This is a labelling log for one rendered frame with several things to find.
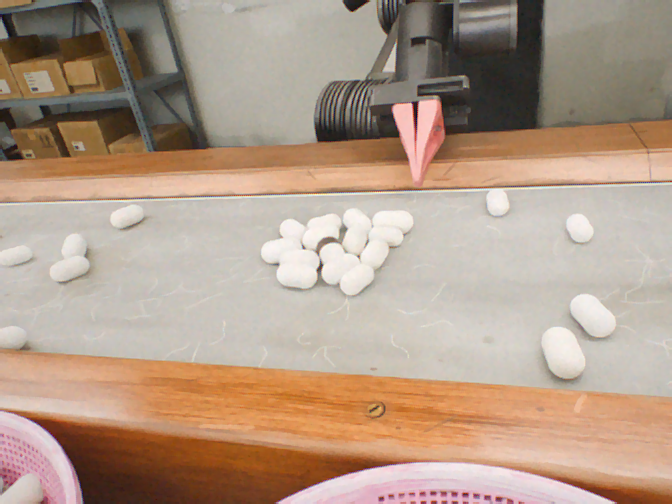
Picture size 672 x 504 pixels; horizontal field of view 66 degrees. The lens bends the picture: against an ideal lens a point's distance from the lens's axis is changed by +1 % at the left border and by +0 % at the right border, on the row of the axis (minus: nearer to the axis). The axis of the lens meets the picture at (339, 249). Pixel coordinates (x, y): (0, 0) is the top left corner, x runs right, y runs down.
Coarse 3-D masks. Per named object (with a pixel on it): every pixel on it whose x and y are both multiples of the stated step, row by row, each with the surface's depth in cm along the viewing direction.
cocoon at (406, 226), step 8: (376, 216) 47; (384, 216) 47; (392, 216) 47; (400, 216) 47; (408, 216) 47; (376, 224) 47; (384, 224) 47; (392, 224) 47; (400, 224) 46; (408, 224) 47
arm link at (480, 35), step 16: (416, 0) 56; (432, 0) 56; (448, 0) 56; (464, 0) 54; (480, 0) 54; (496, 0) 53; (512, 0) 52; (464, 16) 53; (480, 16) 52; (496, 16) 52; (512, 16) 52; (464, 32) 53; (480, 32) 53; (496, 32) 52; (512, 32) 52; (464, 48) 54; (480, 48) 54; (496, 48) 54; (512, 48) 54
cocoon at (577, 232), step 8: (576, 216) 42; (584, 216) 43; (568, 224) 43; (576, 224) 42; (584, 224) 41; (576, 232) 41; (584, 232) 41; (592, 232) 41; (576, 240) 42; (584, 240) 41
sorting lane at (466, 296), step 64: (384, 192) 56; (448, 192) 54; (512, 192) 52; (576, 192) 50; (640, 192) 48; (128, 256) 52; (192, 256) 50; (256, 256) 48; (448, 256) 43; (512, 256) 42; (576, 256) 40; (640, 256) 39; (0, 320) 45; (64, 320) 43; (128, 320) 42; (192, 320) 40; (256, 320) 39; (320, 320) 38; (384, 320) 37; (448, 320) 36; (512, 320) 35; (576, 320) 34; (640, 320) 33; (512, 384) 30; (576, 384) 29; (640, 384) 29
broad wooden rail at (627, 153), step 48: (288, 144) 68; (336, 144) 66; (384, 144) 63; (480, 144) 58; (528, 144) 56; (576, 144) 54; (624, 144) 52; (0, 192) 72; (48, 192) 70; (96, 192) 68; (144, 192) 65; (192, 192) 63; (240, 192) 62; (288, 192) 60; (336, 192) 58
